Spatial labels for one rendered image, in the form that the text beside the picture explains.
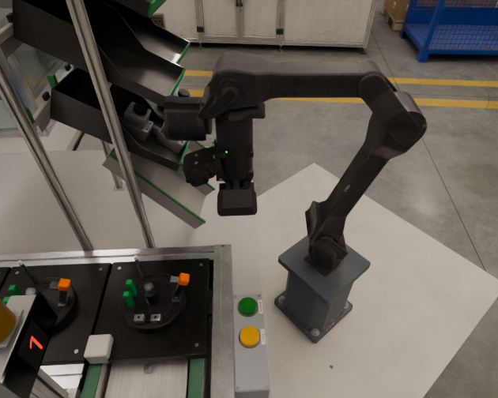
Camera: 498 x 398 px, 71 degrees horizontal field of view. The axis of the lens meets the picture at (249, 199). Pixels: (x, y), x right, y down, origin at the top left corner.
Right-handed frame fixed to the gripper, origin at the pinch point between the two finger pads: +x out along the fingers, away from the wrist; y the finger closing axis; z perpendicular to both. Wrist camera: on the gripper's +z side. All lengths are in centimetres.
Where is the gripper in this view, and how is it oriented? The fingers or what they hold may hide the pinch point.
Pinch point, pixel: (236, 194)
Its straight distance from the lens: 63.8
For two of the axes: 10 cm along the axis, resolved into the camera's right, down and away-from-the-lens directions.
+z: -10.0, 0.4, -0.3
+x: 0.1, 7.2, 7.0
